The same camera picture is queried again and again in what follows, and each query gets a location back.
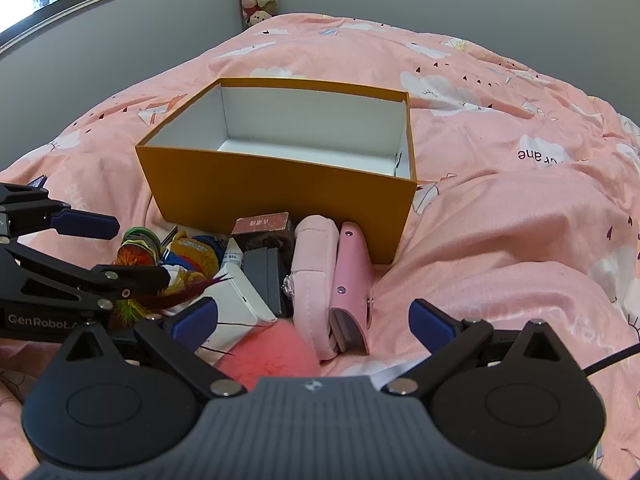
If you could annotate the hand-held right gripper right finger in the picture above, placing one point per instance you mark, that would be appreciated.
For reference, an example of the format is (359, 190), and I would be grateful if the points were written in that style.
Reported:
(430, 324)

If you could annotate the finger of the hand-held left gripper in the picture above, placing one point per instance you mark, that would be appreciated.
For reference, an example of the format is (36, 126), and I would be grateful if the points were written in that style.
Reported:
(85, 225)
(125, 277)

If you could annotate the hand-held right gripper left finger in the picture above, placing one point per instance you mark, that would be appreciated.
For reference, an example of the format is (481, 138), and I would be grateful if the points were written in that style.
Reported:
(195, 322)

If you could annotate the colourful feather toy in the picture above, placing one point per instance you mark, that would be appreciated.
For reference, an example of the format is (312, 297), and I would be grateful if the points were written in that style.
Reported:
(137, 257)

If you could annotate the pink fluffy pompom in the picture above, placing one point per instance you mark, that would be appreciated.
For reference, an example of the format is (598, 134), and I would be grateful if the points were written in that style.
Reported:
(270, 350)

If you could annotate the dark grey box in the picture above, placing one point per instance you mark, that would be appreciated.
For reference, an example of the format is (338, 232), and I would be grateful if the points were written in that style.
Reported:
(262, 270)

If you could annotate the pink leather wallet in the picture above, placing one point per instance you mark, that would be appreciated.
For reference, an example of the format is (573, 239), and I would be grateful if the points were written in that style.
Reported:
(352, 270)

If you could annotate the small pink brown box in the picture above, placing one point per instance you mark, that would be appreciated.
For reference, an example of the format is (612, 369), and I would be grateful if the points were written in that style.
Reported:
(262, 225)

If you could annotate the light pink pouch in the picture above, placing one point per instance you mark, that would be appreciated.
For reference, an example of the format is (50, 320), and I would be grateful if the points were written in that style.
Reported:
(312, 270)

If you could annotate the orange cardboard box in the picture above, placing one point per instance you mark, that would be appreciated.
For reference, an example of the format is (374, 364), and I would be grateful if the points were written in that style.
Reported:
(275, 200)

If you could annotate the dark blue object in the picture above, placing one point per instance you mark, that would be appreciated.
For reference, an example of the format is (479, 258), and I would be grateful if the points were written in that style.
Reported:
(38, 181)

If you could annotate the pink printed blanket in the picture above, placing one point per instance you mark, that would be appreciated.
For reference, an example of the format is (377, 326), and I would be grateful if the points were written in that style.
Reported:
(500, 210)

